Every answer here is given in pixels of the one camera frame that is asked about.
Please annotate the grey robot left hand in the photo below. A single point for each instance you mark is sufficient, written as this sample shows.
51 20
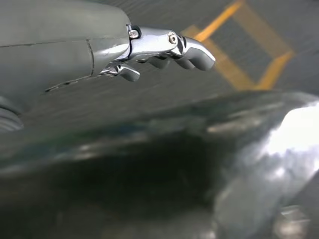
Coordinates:
62 39

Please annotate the glossy robot leg shell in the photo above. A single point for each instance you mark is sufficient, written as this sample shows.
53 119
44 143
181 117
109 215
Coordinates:
149 181

